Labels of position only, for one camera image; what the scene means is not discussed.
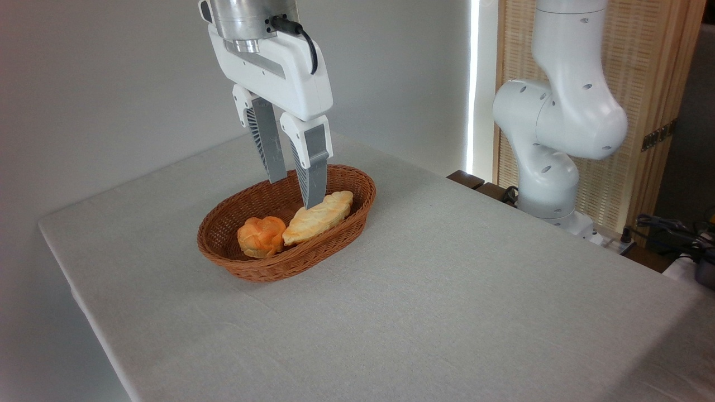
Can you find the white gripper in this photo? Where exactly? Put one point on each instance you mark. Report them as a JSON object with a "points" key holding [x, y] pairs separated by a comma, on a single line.
{"points": [[290, 78]]}

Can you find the round orange bread bun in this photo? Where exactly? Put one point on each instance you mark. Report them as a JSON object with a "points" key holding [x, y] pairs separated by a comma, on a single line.
{"points": [[260, 237]]}

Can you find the long pale braided bread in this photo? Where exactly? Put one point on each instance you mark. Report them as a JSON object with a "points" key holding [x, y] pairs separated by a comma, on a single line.
{"points": [[318, 218]]}

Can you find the brown wicker oval basket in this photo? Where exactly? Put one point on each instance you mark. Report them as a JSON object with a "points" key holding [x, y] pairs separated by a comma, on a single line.
{"points": [[262, 268]]}

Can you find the dark wooden block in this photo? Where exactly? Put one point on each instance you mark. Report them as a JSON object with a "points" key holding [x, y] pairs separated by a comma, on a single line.
{"points": [[465, 178], [491, 192]]}

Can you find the light grey tablecloth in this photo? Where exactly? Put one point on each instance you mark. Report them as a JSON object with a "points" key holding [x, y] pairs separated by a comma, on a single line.
{"points": [[447, 307]]}

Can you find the white power strip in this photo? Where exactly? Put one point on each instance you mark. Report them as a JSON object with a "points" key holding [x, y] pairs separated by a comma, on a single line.
{"points": [[614, 243]]}

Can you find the wooden bamboo folding screen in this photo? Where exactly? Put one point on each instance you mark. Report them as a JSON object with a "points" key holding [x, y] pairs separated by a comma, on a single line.
{"points": [[642, 67]]}

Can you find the black screen hinge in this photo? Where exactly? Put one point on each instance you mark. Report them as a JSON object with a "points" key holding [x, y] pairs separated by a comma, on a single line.
{"points": [[659, 135]]}

